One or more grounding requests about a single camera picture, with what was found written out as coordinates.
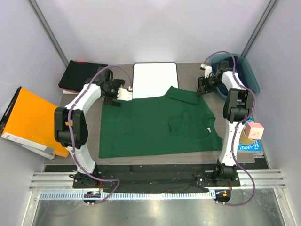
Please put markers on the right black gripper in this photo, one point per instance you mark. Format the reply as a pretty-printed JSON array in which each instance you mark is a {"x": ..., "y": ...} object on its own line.
[{"x": 201, "y": 90}]

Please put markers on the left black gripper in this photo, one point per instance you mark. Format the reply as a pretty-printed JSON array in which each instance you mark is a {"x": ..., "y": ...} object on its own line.
[{"x": 109, "y": 100}]

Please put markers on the green t shirt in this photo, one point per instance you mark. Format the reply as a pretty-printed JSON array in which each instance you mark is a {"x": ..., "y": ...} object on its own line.
[{"x": 177, "y": 122}]

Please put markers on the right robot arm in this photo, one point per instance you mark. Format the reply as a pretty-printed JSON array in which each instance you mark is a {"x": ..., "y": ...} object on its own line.
[{"x": 237, "y": 110}]

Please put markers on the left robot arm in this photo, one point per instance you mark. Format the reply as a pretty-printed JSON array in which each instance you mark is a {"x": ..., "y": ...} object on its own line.
[{"x": 70, "y": 122}]

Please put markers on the white folding board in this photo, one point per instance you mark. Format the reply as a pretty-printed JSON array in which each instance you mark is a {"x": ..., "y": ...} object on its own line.
[{"x": 153, "y": 79}]

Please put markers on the navy blue t shirt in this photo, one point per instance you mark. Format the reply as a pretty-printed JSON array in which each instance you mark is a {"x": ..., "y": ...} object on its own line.
[{"x": 241, "y": 66}]

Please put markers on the black folded t shirt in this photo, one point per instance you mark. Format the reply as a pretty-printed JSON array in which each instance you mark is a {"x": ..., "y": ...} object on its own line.
[{"x": 77, "y": 73}]

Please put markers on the teal plastic basket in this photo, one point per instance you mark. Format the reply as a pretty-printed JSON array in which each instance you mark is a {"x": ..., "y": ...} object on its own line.
[{"x": 253, "y": 84}]

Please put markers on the white folded t shirt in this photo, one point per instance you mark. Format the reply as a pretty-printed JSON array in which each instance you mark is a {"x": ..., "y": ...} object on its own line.
[{"x": 70, "y": 92}]

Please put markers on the pink cube toy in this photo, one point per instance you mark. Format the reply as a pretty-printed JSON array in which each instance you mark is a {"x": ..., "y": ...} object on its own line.
[{"x": 254, "y": 130}]

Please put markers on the blue children's book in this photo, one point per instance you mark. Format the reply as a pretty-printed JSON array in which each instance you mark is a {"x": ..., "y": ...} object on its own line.
[{"x": 248, "y": 145}]

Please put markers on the orange binder folder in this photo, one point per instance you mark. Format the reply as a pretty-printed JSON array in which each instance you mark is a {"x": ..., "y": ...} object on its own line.
[{"x": 28, "y": 121}]

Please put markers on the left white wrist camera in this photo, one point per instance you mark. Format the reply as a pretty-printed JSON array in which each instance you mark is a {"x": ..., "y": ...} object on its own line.
[{"x": 125, "y": 94}]

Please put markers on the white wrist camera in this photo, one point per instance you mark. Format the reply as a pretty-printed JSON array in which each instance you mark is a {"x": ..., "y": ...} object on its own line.
[
  {"x": 125, "y": 94},
  {"x": 206, "y": 69}
]

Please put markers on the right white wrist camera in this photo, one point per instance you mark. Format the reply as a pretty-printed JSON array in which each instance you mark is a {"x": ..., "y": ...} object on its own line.
[{"x": 206, "y": 69}]

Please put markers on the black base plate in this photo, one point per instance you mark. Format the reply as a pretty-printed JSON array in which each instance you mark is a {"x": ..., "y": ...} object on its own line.
[{"x": 166, "y": 178}]

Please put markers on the aluminium frame rail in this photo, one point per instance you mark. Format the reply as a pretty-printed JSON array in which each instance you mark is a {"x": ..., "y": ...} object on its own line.
[{"x": 259, "y": 179}]

